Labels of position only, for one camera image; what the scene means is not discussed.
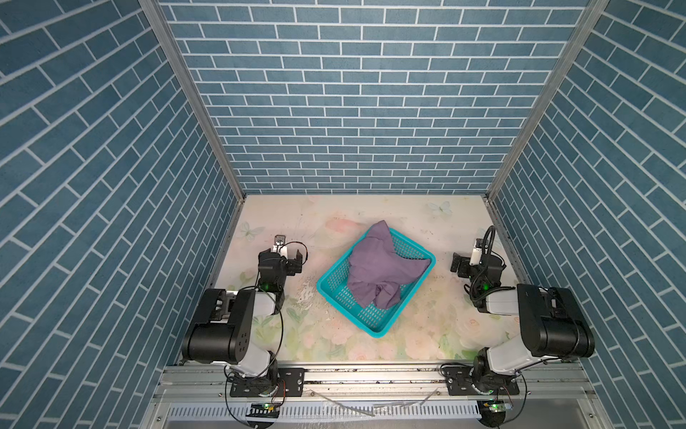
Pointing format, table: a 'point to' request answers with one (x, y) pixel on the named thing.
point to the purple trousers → (377, 270)
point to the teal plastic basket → (332, 287)
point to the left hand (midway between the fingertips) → (289, 249)
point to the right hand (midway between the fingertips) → (471, 255)
